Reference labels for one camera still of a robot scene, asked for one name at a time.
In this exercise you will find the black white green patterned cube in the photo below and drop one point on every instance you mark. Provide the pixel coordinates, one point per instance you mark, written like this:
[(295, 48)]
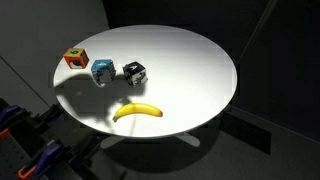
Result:
[(135, 75)]

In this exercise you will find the blue top patterned cube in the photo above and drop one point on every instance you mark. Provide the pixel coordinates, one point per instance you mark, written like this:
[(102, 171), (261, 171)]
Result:
[(103, 71)]

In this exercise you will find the orange cube with green number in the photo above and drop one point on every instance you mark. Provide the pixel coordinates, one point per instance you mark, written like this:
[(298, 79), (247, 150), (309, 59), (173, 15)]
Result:
[(76, 59)]

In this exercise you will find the yellow banana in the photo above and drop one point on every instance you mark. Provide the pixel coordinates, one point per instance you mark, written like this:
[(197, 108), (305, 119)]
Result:
[(138, 109)]

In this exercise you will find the white table base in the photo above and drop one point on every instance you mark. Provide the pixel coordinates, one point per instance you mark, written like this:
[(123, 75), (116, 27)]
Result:
[(190, 139)]

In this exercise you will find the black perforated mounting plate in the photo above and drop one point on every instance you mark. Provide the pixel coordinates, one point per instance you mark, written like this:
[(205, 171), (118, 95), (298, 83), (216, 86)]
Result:
[(10, 156)]

